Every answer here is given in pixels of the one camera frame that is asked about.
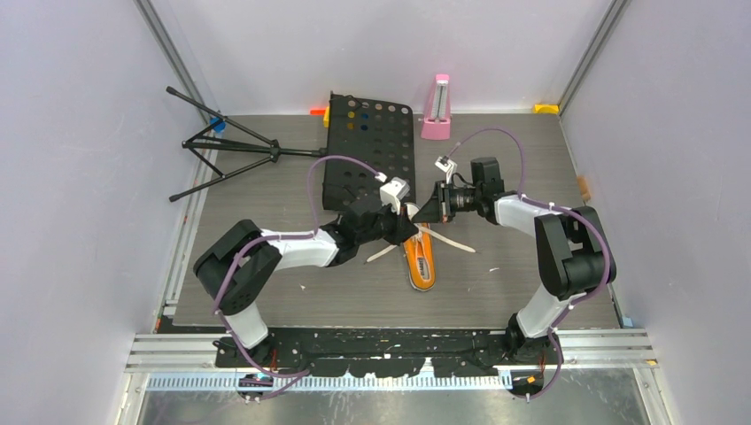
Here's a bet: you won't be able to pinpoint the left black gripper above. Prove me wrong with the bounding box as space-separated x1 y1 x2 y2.
356 198 418 246

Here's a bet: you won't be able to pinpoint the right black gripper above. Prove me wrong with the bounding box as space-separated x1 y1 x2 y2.
413 180 482 224

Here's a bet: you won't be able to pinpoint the white shoelace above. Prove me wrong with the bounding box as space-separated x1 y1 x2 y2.
366 203 476 263

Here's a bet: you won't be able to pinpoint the orange canvas sneaker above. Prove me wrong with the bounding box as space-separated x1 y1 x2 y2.
403 224 436 291

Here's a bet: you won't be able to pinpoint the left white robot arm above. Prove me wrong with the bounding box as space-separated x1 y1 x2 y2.
193 198 418 367

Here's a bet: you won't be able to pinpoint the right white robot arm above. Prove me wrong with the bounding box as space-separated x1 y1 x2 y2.
413 156 616 364

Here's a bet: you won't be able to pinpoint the pink metronome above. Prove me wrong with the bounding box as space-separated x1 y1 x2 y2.
421 73 451 141

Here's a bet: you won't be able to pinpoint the black perforated music stand desk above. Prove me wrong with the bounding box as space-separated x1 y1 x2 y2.
321 93 416 212

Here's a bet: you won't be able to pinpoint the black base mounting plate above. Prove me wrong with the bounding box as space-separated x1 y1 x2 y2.
213 328 561 378

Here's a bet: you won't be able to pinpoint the yellow orange toy block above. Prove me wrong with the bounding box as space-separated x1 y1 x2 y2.
309 106 330 128

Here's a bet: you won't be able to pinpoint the yellow corner block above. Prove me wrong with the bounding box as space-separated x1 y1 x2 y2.
532 104 560 115

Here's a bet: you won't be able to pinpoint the black tripod stand legs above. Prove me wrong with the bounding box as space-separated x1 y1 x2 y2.
166 86 329 203

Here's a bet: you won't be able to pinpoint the blue clip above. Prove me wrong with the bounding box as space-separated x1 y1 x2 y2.
210 117 226 134

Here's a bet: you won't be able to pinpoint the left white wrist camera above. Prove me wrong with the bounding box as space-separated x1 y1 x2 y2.
375 173 410 214

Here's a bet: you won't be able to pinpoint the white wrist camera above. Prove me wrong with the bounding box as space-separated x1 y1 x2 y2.
434 156 457 184
375 173 410 214

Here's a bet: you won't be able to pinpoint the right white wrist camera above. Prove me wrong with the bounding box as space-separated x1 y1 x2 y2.
434 156 457 184

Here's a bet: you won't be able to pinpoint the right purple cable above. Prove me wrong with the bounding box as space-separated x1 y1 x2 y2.
448 127 613 403

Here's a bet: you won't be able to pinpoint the purple cable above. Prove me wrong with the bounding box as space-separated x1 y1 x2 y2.
211 155 389 403
448 127 613 403

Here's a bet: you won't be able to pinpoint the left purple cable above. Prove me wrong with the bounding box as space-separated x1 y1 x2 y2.
211 155 389 403

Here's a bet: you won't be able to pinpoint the aluminium frame rail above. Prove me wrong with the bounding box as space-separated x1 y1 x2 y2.
126 329 658 391

